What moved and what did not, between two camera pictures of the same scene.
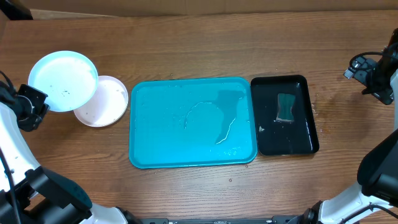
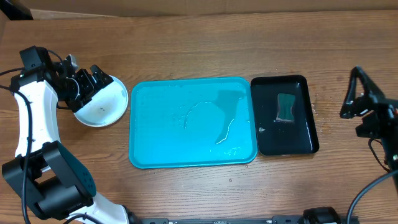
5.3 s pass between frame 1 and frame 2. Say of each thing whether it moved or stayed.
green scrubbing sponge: stayed
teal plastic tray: stayed
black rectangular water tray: stayed
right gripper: moved
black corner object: stayed
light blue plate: moved
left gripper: moved
